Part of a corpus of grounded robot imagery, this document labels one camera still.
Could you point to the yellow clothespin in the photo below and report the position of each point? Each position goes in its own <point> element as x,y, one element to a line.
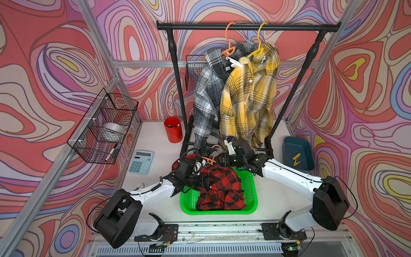
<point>296,160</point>

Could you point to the grey calculator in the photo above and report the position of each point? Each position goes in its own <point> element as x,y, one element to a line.
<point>140,162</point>

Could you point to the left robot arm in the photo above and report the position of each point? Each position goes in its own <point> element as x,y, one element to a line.
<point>120,218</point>

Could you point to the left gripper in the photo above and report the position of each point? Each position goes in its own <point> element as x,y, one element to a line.
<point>206,185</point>

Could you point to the grey plaid shirt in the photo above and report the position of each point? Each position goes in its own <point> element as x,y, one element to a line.
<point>208,92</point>

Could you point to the white clip on table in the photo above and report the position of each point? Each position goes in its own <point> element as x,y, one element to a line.
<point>139,186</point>

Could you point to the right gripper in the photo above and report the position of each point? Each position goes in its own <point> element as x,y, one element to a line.
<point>224,158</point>

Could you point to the red pen cup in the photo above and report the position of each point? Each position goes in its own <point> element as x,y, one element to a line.
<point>173,129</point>

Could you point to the dark teal tray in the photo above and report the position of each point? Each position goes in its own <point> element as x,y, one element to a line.
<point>291,147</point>

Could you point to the black clothes rack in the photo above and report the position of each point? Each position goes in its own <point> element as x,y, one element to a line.
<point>322,30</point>

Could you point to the green plastic basket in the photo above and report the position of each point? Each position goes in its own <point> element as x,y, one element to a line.
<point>250,193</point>

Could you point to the red black plaid shirt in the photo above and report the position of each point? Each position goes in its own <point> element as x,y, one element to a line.
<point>226,192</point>

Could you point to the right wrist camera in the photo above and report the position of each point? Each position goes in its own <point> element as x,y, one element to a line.
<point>228,141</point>

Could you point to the grey tape roll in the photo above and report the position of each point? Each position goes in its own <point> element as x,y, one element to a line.
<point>112,132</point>

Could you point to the small wire basket on rack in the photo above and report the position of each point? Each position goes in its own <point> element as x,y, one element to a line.
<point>194,66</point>

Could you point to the black wire basket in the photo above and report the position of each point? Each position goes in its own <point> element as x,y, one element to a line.
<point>107,107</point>

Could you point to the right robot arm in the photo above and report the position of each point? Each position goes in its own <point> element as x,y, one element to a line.
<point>329,203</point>

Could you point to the yellow hanger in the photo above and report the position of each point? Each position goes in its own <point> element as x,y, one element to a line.
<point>259,50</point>

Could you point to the yellow plaid shirt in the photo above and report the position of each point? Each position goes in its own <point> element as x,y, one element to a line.
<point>246,107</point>

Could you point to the white marker in wire basket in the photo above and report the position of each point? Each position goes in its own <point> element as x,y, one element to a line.
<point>111,153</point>

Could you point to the orange hanger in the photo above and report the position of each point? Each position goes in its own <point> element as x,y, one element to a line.
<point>231,48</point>
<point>211,159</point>

